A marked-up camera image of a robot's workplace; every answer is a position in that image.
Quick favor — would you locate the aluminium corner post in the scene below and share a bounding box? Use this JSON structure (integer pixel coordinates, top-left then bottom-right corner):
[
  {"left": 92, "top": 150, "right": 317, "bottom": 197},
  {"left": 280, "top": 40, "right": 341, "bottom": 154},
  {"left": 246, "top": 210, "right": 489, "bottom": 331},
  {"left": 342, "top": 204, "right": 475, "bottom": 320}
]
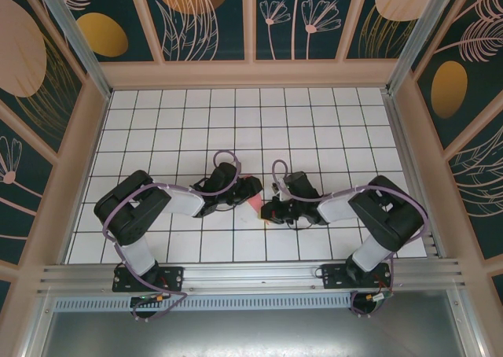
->
[
  {"left": 386, "top": 0, "right": 468, "bottom": 95},
  {"left": 31, "top": 0, "right": 114, "bottom": 101}
]

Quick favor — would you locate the grey slotted cable duct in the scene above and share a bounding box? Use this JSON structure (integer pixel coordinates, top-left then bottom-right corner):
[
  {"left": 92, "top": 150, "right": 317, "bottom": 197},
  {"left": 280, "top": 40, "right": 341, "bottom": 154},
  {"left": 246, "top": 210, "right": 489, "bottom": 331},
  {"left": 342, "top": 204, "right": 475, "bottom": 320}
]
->
[{"left": 53, "top": 293, "right": 354, "bottom": 313}]

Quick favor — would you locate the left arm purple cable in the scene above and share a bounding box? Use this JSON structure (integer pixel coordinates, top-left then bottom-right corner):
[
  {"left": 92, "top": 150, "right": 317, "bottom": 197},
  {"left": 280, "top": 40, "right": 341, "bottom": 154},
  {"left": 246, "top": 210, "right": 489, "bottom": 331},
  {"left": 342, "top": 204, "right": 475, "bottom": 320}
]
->
[{"left": 102, "top": 150, "right": 241, "bottom": 322}]

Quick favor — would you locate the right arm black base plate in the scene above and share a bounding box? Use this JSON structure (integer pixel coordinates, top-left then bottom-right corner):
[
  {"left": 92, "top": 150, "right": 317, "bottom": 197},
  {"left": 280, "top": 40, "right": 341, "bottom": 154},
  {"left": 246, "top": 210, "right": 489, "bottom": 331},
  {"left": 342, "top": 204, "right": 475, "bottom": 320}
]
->
[{"left": 321, "top": 263, "right": 394, "bottom": 291}]

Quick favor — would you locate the shiny metal sheet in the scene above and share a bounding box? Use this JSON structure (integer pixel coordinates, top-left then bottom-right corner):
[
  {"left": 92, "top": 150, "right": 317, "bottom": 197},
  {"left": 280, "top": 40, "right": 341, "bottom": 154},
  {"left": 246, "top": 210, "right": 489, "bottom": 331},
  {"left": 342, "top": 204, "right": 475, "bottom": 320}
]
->
[{"left": 23, "top": 289, "right": 484, "bottom": 357}]

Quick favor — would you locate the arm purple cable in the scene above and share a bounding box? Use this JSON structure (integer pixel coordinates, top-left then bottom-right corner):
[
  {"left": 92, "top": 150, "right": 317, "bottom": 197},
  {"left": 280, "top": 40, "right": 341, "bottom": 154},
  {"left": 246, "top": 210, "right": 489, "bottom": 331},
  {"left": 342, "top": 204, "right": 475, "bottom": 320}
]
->
[
  {"left": 273, "top": 160, "right": 430, "bottom": 318},
  {"left": 102, "top": 150, "right": 241, "bottom": 322}
]

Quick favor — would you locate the pink paper sheet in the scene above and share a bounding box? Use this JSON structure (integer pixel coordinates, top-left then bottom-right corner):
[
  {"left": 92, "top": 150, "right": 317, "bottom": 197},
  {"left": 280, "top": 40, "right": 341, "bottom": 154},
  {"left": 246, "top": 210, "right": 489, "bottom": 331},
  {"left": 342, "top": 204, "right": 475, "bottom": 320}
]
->
[{"left": 243, "top": 174, "right": 263, "bottom": 213}]

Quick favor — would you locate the long aluminium mounting rail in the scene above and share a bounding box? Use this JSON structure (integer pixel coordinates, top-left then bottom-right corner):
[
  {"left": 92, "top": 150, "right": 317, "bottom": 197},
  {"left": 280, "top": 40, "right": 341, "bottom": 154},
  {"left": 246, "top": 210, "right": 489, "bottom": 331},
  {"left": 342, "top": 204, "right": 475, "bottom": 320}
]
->
[{"left": 37, "top": 257, "right": 468, "bottom": 299}]

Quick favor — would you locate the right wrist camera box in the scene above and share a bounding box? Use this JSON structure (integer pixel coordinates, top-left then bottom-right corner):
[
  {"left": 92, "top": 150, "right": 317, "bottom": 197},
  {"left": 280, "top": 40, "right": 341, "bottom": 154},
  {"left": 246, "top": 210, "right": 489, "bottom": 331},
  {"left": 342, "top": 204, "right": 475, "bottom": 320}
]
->
[{"left": 270, "top": 179, "right": 287, "bottom": 201}]

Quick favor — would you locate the aluminium table side rail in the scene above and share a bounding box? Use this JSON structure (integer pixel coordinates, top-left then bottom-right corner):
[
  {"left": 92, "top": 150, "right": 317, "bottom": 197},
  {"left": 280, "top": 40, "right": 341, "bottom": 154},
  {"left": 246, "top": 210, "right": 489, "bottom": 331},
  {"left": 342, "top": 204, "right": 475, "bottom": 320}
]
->
[{"left": 380, "top": 89, "right": 447, "bottom": 260}]

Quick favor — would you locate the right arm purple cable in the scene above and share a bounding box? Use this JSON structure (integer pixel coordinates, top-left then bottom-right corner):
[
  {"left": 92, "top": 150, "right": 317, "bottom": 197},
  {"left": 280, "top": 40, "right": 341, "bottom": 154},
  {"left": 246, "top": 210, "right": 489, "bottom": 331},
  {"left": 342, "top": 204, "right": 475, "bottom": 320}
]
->
[{"left": 273, "top": 160, "right": 430, "bottom": 318}]

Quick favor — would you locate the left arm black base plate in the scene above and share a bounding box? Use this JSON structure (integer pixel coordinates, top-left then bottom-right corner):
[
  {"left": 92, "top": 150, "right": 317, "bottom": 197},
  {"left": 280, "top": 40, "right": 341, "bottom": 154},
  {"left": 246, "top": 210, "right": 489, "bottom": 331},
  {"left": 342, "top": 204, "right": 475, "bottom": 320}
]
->
[{"left": 112, "top": 265, "right": 185, "bottom": 293}]

